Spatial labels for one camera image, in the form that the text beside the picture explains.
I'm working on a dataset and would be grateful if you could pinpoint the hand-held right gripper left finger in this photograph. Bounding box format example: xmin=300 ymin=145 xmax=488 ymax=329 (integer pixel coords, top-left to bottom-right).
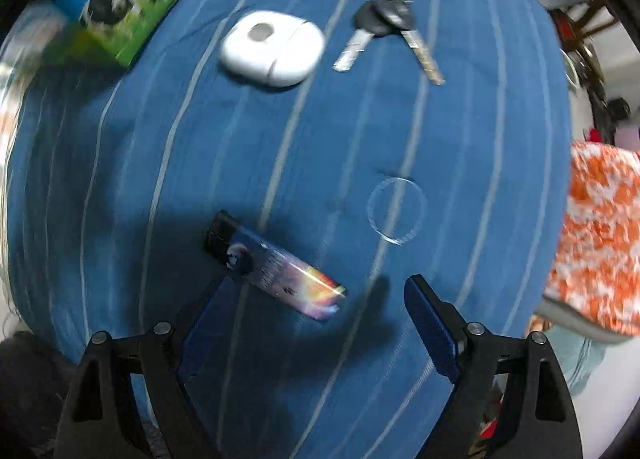
xmin=52 ymin=275 xmax=230 ymax=459

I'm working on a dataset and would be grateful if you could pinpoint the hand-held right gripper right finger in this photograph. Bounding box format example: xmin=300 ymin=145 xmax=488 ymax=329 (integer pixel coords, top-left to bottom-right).
xmin=404 ymin=274 xmax=585 ymax=459

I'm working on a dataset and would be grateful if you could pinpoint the printed lighter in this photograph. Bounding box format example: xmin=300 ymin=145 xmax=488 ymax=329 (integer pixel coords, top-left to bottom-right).
xmin=205 ymin=210 xmax=347 ymax=322

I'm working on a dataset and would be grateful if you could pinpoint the clear plastic disc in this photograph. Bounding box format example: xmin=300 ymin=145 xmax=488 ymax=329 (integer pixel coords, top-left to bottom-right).
xmin=366 ymin=178 xmax=427 ymax=245

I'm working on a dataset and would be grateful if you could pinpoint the grey chair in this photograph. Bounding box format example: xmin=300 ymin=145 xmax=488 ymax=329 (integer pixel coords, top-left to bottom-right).
xmin=535 ymin=296 xmax=640 ymax=345

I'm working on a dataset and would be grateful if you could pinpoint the dark cloth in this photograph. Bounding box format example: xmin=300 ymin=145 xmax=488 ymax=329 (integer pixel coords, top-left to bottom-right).
xmin=0 ymin=331 xmax=76 ymax=459

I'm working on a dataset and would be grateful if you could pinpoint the orange floral cloth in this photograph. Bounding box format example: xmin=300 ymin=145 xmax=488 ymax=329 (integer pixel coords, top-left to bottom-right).
xmin=542 ymin=140 xmax=640 ymax=335

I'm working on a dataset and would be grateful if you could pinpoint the blue striped tablecloth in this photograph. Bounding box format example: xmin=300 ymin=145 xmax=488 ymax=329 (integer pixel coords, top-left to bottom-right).
xmin=5 ymin=0 xmax=573 ymax=459

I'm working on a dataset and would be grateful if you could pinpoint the white earbud case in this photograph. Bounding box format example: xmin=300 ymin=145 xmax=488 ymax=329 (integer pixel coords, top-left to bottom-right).
xmin=221 ymin=10 xmax=326 ymax=88

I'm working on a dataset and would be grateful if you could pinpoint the black-headed key bunch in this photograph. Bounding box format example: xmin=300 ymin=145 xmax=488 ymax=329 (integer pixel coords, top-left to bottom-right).
xmin=332 ymin=0 xmax=446 ymax=86

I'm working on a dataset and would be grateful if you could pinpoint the brown wooden chair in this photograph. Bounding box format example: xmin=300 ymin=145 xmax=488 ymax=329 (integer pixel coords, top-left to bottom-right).
xmin=552 ymin=0 xmax=621 ymax=70

